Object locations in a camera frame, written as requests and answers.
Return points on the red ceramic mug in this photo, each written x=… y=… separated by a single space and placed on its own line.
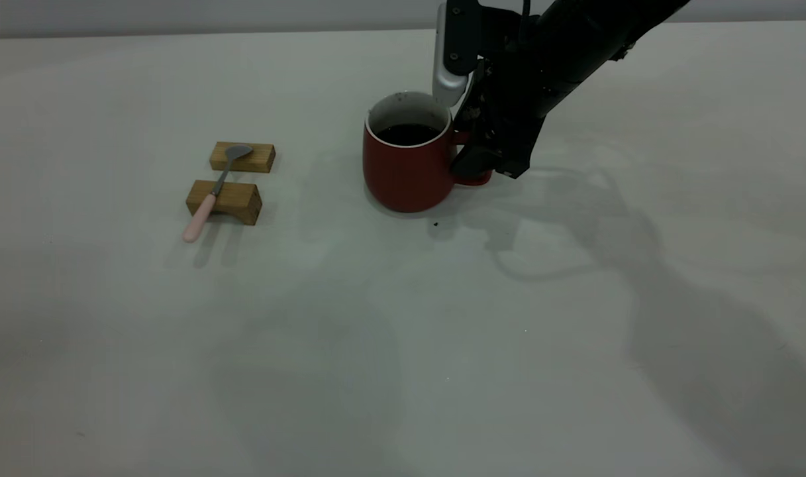
x=402 y=175

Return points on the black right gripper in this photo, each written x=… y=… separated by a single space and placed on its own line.
x=508 y=106

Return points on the wooden block with arched notch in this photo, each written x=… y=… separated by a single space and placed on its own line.
x=244 y=199

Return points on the dark coffee liquid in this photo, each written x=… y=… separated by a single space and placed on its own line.
x=408 y=134

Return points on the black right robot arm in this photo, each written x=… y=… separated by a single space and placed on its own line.
x=595 y=33

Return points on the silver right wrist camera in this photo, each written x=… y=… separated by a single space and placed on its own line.
x=446 y=86

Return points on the flat rectangular wooden block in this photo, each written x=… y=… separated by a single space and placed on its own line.
x=260 y=159

